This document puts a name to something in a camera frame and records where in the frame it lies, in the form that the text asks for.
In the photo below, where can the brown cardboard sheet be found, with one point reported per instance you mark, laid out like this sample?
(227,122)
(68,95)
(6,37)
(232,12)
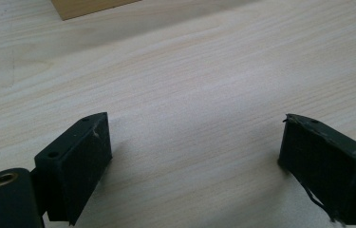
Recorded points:
(80,7)

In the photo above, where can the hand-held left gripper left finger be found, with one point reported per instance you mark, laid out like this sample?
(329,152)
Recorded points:
(72,167)

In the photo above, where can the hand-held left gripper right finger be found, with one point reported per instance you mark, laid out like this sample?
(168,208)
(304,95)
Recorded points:
(327,167)

